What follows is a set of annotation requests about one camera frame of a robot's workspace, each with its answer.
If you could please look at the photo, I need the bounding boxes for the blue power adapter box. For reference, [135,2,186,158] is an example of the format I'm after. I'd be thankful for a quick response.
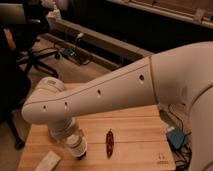
[166,128,188,150]

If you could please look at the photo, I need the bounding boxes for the white bottle on ledge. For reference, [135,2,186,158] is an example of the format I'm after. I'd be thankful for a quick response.
[47,5,62,20]

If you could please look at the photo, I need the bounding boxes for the white ceramic cup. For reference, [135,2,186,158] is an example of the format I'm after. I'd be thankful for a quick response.
[66,134,87,157]

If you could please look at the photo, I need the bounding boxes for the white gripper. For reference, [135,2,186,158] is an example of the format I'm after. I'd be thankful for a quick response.
[48,117,79,142]

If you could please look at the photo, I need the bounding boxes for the blue device on floor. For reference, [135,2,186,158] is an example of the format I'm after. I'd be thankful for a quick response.
[61,48,75,59]

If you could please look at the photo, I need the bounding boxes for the black office chair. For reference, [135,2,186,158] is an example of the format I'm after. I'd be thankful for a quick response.
[0,0,62,79]

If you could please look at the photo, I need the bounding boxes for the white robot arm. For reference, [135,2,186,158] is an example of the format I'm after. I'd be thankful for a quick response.
[22,41,213,171]

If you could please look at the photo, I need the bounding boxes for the black eraser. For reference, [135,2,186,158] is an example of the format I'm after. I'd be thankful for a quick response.
[77,152,87,160]

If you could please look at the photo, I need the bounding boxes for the red chili pepper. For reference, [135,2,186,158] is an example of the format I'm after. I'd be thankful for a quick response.
[106,129,114,158]

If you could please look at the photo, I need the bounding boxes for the black floor cables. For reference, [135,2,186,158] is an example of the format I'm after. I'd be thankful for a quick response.
[159,103,194,171]

